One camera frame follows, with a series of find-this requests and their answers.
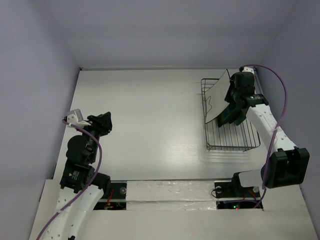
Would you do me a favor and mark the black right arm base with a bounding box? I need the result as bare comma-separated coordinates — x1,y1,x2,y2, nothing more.
213,173,261,199

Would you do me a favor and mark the teal square plate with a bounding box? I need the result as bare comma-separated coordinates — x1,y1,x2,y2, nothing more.
217,103,235,128

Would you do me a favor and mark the white square plate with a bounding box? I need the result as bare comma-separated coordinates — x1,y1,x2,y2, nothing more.
204,69,230,124

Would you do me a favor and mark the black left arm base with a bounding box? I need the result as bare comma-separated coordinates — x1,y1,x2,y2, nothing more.
105,181,127,201

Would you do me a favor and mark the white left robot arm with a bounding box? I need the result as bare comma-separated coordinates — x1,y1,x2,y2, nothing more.
36,109,113,240

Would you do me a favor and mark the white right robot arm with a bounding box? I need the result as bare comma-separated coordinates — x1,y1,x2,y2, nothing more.
219,71,310,196

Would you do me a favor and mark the white foam block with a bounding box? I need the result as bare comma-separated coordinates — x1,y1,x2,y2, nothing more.
125,180,215,202

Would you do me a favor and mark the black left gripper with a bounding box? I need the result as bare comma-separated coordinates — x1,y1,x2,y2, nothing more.
77,111,112,161

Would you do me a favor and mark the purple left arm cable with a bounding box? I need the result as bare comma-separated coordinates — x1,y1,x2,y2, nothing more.
36,119,104,240

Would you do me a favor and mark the dark rear plate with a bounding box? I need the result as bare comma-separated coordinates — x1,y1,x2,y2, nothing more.
234,107,249,126

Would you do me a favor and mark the wire dish rack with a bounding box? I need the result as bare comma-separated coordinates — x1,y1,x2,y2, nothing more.
200,78,261,152

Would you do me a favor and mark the dark patterned plate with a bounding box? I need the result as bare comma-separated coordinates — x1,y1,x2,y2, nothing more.
228,105,246,126

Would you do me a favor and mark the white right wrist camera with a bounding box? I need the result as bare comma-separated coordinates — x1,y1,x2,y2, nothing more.
239,66,256,75

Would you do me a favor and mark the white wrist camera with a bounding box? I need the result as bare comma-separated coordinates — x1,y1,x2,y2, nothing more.
239,66,256,75
65,109,84,126

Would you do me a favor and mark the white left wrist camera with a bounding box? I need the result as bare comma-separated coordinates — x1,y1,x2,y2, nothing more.
65,109,84,126

